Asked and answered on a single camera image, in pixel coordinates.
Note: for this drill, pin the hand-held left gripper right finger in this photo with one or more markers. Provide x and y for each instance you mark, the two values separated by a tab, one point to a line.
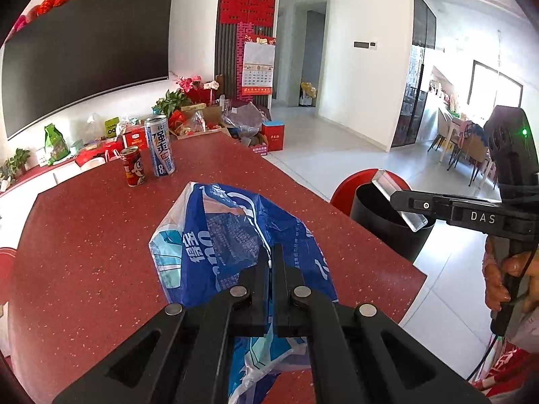
290	307

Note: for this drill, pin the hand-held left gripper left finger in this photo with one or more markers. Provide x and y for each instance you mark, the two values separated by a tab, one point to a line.
252	303

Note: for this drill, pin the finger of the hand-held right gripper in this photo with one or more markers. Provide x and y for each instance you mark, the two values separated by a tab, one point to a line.
421	205

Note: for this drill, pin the clear plastic box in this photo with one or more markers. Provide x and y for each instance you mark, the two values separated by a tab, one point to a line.
389	183

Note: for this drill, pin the black trash bin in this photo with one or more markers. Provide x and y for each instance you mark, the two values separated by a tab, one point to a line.
379	227

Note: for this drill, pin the blue plastic bag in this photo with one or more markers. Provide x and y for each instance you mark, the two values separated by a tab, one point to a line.
219	240

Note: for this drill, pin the person's right forearm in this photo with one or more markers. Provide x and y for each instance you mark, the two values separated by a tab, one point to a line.
526	320

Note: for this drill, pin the person's right hand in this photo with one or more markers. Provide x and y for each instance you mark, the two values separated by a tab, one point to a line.
495	277

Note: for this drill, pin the dining chair draped with clothes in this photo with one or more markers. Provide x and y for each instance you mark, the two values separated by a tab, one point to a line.
476	147

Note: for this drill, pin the red plastic stool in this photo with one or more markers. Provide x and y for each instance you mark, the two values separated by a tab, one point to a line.
349	189

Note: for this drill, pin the beige dining chair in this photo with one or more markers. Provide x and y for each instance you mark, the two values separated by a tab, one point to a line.
440	130

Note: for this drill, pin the black framed glass cabinet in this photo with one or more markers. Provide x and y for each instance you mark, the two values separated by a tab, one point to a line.
414	71

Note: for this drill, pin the yellow bag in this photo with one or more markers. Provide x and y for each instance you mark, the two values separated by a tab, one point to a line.
308	94

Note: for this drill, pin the red box with blue lid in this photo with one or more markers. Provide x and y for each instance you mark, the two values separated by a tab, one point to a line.
273	136

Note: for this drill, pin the small red can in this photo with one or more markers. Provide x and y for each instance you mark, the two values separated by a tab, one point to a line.
133	168

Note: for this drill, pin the tall blue white can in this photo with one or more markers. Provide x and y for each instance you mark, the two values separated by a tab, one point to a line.
160	147

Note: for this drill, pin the person's red patterned clothing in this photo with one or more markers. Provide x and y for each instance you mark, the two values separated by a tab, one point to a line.
509	366

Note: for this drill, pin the grey plastic bag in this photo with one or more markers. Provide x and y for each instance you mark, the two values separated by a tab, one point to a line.
246	115

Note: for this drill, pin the brown cardboard box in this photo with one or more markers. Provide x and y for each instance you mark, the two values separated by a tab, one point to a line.
210	118

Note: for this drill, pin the red cardboard box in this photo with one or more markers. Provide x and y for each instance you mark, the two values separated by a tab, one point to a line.
134	138

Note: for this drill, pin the red gift box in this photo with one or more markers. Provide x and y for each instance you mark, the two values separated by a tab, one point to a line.
202	94

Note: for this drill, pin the leafy green plant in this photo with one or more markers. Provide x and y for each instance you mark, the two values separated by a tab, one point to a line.
172	103

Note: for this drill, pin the green yellow box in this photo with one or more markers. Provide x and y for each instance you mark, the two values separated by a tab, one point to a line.
111	127

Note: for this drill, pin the low white TV cabinet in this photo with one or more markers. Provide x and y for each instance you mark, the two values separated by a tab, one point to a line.
67	173

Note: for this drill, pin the red lattice hanging strip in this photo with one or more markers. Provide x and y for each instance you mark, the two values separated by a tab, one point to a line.
240	63

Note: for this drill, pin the pink flower bouquet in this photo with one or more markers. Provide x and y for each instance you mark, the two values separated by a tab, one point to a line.
185	81

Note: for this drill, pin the small translucent bag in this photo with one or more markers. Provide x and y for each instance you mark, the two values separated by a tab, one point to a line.
94	126

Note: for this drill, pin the red round side table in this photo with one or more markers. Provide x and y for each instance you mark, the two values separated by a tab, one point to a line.
6	273

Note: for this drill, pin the green snack bag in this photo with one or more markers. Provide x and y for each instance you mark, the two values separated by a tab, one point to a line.
56	145

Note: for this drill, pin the potted green plant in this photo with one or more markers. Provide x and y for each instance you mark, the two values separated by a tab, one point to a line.
17	162

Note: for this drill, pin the large black television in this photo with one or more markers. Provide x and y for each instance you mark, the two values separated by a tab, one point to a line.
84	50

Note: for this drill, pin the wall switch panel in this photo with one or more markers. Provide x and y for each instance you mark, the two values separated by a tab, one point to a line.
365	45

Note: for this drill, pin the wall calendar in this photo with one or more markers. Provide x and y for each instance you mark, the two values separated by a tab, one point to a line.
259	63

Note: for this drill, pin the dark slatted wall panel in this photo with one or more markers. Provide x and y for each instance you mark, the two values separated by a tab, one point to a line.
223	50

